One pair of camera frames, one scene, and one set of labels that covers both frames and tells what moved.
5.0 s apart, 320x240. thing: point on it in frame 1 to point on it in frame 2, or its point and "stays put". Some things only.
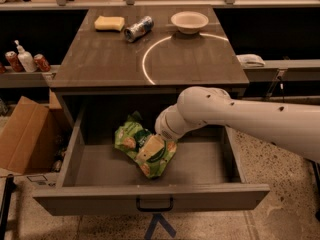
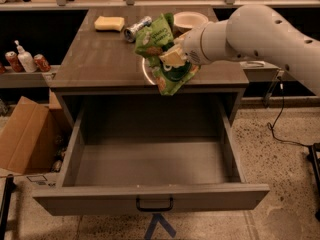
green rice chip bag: [151, 152] to [152, 31]
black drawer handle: [139, 208] stays put
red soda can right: [41, 63] stays put
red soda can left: [13, 59] stays put
